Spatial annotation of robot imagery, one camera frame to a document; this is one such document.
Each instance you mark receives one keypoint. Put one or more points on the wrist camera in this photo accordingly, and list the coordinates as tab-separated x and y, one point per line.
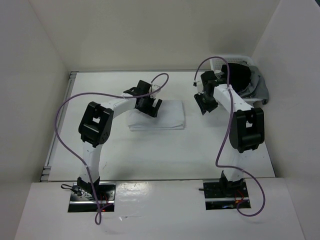
199	86
154	89

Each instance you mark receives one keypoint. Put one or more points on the grey skirt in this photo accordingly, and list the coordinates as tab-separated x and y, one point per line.
256	88

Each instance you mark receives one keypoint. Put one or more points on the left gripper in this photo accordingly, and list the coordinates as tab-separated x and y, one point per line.
151	111

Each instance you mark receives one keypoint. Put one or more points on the white laundry basket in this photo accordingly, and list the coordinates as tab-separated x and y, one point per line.
216	66

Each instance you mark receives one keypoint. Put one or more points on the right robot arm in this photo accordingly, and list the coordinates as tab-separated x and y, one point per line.
245	128

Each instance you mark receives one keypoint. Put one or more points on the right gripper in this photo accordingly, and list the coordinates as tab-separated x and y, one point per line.
203	107

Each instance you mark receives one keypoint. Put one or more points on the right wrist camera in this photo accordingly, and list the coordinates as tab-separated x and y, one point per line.
199	86

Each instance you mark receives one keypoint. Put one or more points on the black skirt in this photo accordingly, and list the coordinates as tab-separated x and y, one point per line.
240	76

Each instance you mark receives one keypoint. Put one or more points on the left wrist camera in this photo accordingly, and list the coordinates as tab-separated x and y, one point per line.
154	89

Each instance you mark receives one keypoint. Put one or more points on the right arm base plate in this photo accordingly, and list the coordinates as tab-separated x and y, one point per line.
216	197

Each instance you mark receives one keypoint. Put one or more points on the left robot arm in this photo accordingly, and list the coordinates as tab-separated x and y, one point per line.
95	128

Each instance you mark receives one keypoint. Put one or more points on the white skirt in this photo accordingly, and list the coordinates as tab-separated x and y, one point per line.
170	116

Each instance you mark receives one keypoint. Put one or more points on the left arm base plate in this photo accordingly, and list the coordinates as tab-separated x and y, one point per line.
83	202

